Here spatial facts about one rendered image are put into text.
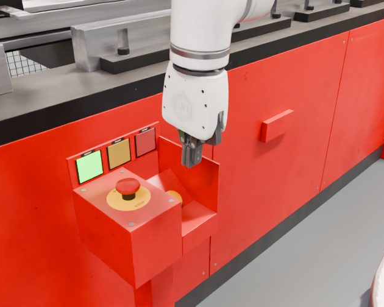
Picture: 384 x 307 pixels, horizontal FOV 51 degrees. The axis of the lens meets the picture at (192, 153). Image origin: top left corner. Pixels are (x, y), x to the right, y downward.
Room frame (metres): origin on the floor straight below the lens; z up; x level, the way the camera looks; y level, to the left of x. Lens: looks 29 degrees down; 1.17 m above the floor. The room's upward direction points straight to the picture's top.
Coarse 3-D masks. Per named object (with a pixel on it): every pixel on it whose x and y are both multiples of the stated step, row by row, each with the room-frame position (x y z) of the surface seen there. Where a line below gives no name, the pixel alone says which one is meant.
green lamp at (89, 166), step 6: (90, 156) 0.59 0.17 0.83; (96, 156) 0.60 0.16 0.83; (78, 162) 0.58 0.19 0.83; (84, 162) 0.58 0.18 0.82; (90, 162) 0.59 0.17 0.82; (96, 162) 0.60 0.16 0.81; (78, 168) 0.58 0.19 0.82; (84, 168) 0.58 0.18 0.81; (90, 168) 0.59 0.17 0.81; (96, 168) 0.60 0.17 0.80; (84, 174) 0.58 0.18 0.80; (90, 174) 0.59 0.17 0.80; (96, 174) 0.60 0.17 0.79; (84, 180) 0.58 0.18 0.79
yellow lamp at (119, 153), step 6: (114, 144) 0.63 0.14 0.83; (120, 144) 0.64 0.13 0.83; (126, 144) 0.65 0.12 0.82; (108, 150) 0.62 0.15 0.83; (114, 150) 0.63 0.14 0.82; (120, 150) 0.64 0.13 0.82; (126, 150) 0.65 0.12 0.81; (114, 156) 0.63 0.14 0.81; (120, 156) 0.64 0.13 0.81; (126, 156) 0.65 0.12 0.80; (114, 162) 0.63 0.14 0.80; (120, 162) 0.64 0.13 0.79
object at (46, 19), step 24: (24, 0) 1.20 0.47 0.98; (48, 0) 1.20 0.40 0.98; (72, 0) 1.20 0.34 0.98; (96, 0) 1.24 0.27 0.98; (120, 0) 1.30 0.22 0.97; (144, 0) 1.35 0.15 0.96; (168, 0) 1.42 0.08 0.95; (0, 24) 1.03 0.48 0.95; (24, 24) 1.08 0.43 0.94; (48, 24) 1.12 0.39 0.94; (72, 24) 1.17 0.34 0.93; (24, 48) 1.08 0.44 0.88
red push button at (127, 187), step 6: (120, 180) 0.55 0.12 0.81; (126, 180) 0.55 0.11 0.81; (132, 180) 0.55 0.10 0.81; (120, 186) 0.53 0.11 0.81; (126, 186) 0.53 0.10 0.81; (132, 186) 0.53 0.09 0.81; (138, 186) 0.54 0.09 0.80; (120, 192) 0.53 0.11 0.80; (126, 192) 0.52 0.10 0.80; (132, 192) 0.53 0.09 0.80; (126, 198) 0.53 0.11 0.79; (132, 198) 0.54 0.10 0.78
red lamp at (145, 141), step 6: (144, 132) 0.68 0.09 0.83; (150, 132) 0.69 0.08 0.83; (138, 138) 0.67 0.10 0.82; (144, 138) 0.68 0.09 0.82; (150, 138) 0.69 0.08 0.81; (138, 144) 0.67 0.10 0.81; (144, 144) 0.68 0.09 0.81; (150, 144) 0.69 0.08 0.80; (138, 150) 0.67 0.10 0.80; (144, 150) 0.68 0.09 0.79; (150, 150) 0.69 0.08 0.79; (138, 156) 0.67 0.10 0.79
